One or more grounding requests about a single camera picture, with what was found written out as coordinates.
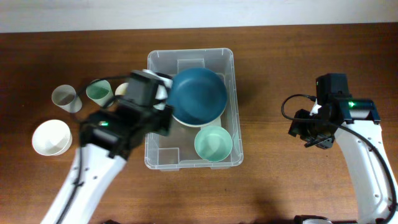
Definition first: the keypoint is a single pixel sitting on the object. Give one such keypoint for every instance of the mint green cup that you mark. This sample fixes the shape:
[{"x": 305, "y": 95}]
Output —
[{"x": 99, "y": 91}]

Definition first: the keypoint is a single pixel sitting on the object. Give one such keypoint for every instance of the clear plastic storage bin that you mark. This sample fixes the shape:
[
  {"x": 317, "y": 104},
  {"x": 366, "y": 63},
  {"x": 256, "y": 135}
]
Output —
[{"x": 176, "y": 151}]

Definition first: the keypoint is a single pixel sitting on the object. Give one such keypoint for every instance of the mint green small bowl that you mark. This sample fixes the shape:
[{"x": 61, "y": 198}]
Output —
[{"x": 213, "y": 143}]

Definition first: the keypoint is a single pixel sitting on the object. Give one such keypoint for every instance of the cream cup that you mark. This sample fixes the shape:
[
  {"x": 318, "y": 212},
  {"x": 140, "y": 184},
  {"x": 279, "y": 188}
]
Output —
[{"x": 121, "y": 89}]

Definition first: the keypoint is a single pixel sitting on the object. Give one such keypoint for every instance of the white small bowl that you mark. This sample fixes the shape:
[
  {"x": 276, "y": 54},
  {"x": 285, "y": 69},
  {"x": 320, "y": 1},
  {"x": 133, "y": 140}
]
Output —
[{"x": 52, "y": 138}]

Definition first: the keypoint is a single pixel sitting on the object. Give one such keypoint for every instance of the dark blue bowl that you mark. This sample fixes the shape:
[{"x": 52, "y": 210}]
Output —
[{"x": 198, "y": 89}]

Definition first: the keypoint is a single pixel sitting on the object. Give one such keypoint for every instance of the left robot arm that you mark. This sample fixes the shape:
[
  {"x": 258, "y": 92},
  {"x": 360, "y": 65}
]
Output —
[{"x": 106, "y": 139}]

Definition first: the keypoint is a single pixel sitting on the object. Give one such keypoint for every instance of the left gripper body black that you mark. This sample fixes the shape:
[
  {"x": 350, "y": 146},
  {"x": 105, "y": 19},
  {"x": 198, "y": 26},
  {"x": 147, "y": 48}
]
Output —
[{"x": 158, "y": 121}]

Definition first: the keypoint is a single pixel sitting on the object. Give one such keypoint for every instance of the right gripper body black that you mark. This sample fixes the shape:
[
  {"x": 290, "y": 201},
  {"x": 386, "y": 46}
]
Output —
[{"x": 313, "y": 132}]

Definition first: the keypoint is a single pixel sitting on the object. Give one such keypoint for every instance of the cream bowl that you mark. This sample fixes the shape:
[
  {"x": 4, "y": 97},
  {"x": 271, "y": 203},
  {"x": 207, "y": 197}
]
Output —
[{"x": 188, "y": 119}]

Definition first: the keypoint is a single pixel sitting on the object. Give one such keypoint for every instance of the grey cup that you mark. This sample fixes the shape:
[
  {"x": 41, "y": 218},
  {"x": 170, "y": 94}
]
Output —
[{"x": 65, "y": 97}]

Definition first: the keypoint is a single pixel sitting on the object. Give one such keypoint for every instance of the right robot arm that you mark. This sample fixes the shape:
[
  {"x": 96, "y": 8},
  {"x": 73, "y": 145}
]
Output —
[{"x": 354, "y": 126}]

